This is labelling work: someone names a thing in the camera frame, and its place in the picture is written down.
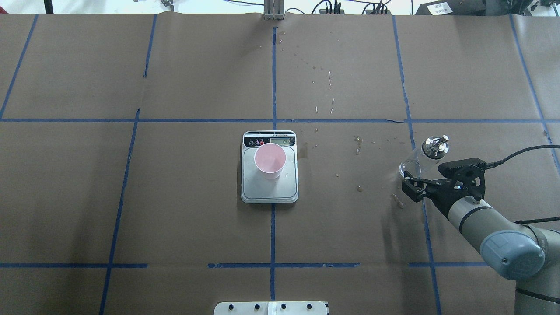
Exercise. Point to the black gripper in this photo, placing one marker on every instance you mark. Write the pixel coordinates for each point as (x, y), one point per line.
(440, 195)

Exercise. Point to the clear glass sauce bottle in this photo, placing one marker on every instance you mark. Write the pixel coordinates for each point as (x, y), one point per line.
(425, 157)

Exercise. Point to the black box with label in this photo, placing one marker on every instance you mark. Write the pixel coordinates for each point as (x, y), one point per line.
(452, 7)

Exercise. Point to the aluminium frame post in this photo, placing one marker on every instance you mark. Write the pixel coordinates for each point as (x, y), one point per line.
(273, 10)

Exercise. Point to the white camera pole with base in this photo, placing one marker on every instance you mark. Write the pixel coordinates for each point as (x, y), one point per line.
(272, 308)

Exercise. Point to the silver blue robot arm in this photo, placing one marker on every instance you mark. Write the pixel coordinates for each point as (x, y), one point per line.
(520, 252)

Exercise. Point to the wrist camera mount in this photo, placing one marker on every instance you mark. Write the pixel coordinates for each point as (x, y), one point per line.
(465, 177)

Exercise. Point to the grey digital kitchen scale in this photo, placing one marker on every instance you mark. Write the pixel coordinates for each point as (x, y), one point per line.
(255, 189)

